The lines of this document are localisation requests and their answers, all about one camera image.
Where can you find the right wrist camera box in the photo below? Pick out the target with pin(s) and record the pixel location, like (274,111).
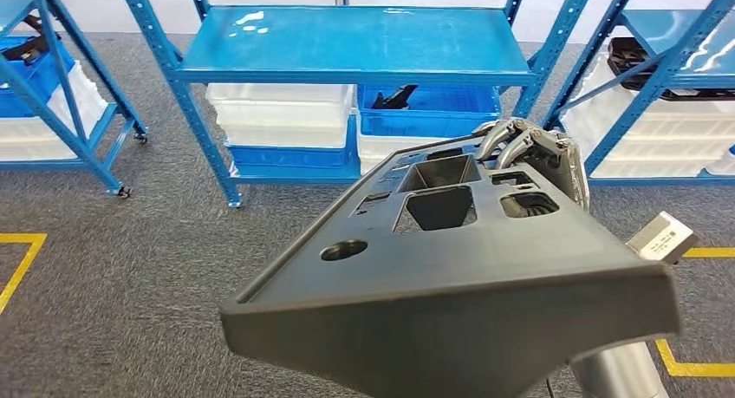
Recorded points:
(660,237)

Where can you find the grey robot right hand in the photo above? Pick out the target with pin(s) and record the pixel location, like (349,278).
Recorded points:
(557,154)

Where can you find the black plastic panel part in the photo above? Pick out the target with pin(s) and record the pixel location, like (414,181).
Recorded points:
(459,303)

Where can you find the blue metal shelf rack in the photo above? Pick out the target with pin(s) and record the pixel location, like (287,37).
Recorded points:
(69,164)
(660,180)
(344,39)

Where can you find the white plastic crate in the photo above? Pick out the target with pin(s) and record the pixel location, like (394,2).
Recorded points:
(631,125)
(287,137)
(390,148)
(34,137)
(275,102)

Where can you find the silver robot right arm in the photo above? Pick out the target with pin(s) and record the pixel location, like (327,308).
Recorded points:
(620,372)

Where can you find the black caster wheel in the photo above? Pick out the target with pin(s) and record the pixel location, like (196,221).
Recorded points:
(140,138)
(124,192)

